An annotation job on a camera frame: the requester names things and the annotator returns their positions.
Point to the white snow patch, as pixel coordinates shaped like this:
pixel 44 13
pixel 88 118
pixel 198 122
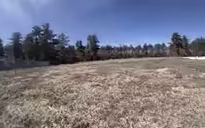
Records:
pixel 200 58

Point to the row of dark trees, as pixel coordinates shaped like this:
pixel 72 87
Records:
pixel 43 46

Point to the dry brown grass field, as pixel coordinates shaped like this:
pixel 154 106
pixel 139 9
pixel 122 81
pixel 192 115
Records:
pixel 103 96

